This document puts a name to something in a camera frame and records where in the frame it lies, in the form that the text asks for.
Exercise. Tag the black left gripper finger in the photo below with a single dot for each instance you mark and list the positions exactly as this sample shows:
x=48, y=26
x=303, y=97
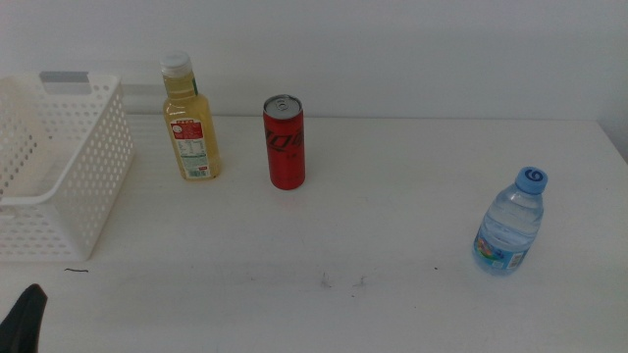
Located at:
x=22, y=323

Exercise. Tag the small water bottle blue cap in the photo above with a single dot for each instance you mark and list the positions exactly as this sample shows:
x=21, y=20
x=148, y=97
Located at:
x=510, y=220

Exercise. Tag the red soda can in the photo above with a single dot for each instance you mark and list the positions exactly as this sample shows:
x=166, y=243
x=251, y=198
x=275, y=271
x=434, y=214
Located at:
x=284, y=157

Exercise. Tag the white perforated plastic basket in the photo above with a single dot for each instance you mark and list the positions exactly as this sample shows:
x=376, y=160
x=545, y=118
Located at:
x=98, y=171

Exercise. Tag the yellow tea bottle white cap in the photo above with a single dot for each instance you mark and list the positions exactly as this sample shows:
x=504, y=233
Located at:
x=189, y=117

